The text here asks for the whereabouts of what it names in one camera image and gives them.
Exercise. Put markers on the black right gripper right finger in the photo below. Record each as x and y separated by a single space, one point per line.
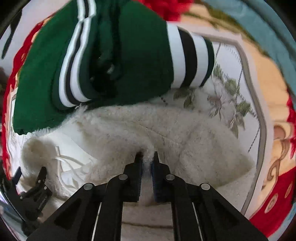
199 212

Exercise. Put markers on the light blue quilt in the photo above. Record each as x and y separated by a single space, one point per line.
267 29

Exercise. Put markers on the green striped knit sweater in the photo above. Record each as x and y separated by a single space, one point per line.
102 53

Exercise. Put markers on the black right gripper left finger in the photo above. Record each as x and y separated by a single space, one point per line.
94 212

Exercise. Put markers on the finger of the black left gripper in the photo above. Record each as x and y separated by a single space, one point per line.
37 197
14 180

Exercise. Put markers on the white fluffy fleece garment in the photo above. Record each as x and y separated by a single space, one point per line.
196 142

